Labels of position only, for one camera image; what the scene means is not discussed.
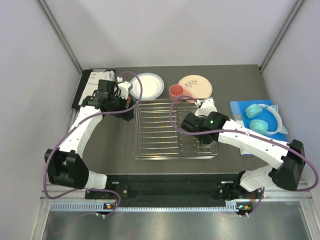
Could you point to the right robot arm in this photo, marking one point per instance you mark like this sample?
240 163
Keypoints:
284 160

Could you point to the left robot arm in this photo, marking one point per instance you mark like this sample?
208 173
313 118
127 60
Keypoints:
65 164

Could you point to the pink plastic cup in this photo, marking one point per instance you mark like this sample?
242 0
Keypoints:
177 90

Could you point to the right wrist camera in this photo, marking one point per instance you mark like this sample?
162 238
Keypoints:
205 107

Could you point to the white blue-rimmed plate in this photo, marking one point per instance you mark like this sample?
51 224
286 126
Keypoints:
152 86

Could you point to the wire dish rack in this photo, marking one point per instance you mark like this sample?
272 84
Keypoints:
154 137

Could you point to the pink floral plate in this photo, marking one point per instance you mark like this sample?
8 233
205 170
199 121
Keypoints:
196 86

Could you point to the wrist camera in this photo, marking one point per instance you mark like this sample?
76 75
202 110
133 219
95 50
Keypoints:
124 87
205 107

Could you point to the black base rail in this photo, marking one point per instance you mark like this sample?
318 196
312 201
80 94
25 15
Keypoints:
185 191

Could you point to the teal cat-ear headphones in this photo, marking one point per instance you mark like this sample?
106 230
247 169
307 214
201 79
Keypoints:
261 126

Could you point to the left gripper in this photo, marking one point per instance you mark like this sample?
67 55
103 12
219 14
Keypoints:
126 115

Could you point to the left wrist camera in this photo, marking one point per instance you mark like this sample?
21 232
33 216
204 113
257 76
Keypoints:
124 87

